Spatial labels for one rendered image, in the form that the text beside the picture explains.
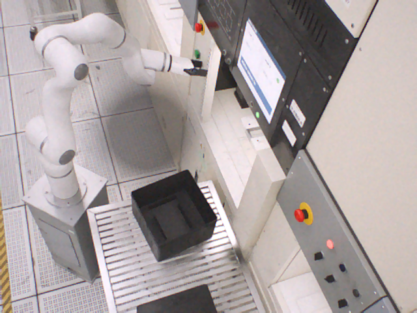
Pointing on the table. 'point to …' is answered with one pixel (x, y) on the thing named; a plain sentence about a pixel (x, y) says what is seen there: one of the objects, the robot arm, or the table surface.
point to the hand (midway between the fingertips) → (202, 68)
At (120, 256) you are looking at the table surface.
